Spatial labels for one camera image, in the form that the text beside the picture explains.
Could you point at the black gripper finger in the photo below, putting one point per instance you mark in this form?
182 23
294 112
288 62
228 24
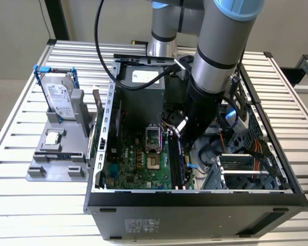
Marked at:
181 128

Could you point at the blue RAM stick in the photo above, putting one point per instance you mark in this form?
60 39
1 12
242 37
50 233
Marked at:
182 164

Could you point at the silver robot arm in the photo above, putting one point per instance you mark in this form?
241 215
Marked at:
220 51

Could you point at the black RAM slot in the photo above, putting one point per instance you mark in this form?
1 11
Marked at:
173 159
176 159
170 159

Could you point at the CPU socket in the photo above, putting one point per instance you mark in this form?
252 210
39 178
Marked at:
153 161

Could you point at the grey power supply unit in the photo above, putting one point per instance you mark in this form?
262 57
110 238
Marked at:
141 107

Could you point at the green motherboard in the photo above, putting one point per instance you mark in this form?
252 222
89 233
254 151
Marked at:
133 159

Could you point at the perforated metal disk bay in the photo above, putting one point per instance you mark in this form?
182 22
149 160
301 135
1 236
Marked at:
236 160

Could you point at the blue expansion slot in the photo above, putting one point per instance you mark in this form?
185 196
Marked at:
113 170

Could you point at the green graphics card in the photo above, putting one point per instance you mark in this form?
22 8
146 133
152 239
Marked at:
99 115

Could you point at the black table corner cap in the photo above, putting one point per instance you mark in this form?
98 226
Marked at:
51 41
267 54

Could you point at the yellow black connector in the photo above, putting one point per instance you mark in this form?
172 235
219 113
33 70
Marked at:
137 42

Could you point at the black open PC case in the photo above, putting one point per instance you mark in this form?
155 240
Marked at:
169 223

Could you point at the grey parts rack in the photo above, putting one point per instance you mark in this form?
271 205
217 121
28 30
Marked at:
69 133

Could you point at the hard disk in blue carrier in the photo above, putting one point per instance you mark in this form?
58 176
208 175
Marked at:
57 94

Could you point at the silver CPU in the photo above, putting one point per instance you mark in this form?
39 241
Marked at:
52 138

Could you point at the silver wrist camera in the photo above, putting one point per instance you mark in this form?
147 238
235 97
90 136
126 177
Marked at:
240 125

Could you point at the black camera bracket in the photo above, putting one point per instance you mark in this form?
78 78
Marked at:
242 110

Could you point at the black metal post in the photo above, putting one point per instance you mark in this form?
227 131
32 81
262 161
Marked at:
57 20

